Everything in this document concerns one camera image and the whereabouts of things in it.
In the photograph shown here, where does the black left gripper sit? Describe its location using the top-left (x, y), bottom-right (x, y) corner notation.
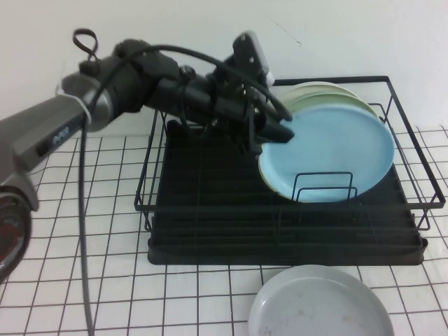
top-left (206, 68), bottom-right (295, 158)

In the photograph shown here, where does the light blue plate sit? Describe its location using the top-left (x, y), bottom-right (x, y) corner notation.
top-left (258, 106), bottom-right (396, 205)

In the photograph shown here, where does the pale sage plate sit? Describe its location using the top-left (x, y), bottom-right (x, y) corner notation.
top-left (278, 80), bottom-right (361, 106)

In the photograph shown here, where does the green plate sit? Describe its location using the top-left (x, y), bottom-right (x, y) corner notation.
top-left (288, 92), bottom-right (382, 122)

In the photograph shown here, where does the grey plate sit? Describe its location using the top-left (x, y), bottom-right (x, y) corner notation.
top-left (248, 264), bottom-right (396, 336)

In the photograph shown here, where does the black plastic drip tray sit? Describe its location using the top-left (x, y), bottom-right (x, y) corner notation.
top-left (146, 118), bottom-right (429, 267)

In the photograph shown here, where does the white grid tablecloth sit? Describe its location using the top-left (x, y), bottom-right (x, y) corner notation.
top-left (0, 125), bottom-right (448, 336)

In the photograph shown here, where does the black wire dish rack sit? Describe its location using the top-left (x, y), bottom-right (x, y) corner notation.
top-left (134, 74), bottom-right (442, 246)

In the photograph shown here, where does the black camera cable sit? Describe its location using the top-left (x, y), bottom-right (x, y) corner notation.
top-left (72, 28), bottom-right (294, 336)

